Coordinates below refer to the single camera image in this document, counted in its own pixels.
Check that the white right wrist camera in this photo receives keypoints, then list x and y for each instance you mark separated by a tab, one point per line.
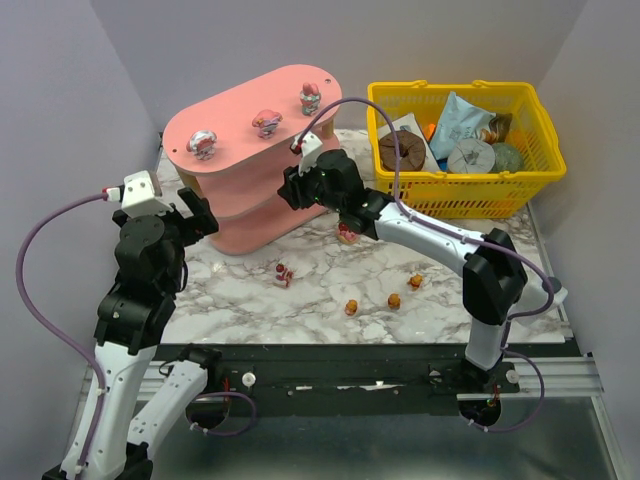
308	147

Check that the brown round cake pack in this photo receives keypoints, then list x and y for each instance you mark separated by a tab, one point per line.
412	152

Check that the green round cake pack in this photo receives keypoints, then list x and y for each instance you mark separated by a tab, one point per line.
507	158

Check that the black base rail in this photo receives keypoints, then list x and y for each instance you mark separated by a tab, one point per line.
348	380

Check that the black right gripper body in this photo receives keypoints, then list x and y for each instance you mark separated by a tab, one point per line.
297	186

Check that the light blue snack bag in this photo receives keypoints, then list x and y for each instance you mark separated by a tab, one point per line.
458	121

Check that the yellow plastic basket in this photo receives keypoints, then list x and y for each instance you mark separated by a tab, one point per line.
492	195

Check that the orange bear toy left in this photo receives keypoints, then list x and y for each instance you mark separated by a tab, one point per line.
351	307

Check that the pink white hooded toy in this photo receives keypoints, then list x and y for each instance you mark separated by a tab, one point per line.
202	144

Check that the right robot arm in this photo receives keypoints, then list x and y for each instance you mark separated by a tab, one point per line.
499	285

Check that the strawberry donut toy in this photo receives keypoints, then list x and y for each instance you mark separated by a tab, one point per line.
346	235

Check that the pink flower-ring bunny toy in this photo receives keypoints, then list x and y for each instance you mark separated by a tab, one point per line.
310	98

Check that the orange bear toy middle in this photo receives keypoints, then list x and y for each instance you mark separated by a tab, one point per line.
394	301

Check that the grey round cake pack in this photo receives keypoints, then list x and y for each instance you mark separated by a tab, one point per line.
471	156

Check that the orange bear toy right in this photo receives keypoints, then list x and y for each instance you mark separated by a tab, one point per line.
415	282

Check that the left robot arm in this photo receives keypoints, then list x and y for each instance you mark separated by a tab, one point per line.
114	439

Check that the red white bow toy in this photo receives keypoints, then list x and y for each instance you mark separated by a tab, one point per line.
283	275

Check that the pink wide-eared toy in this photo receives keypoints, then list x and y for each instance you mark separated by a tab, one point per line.
266	123

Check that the pink three-tier shelf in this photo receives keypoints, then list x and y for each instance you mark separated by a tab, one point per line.
241	180

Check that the orange bear toy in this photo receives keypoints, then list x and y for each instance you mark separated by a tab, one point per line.
415	282
394	301
351	307

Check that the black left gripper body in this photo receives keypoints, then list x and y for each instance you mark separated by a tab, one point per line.
195	220

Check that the white flat packet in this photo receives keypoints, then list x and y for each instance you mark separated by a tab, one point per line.
406	123

